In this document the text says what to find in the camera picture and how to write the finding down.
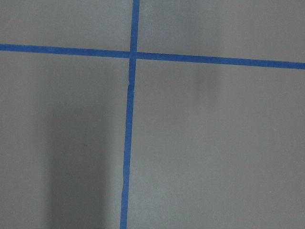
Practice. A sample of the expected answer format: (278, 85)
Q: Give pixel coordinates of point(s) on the brown paper table cover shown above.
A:
(152, 114)

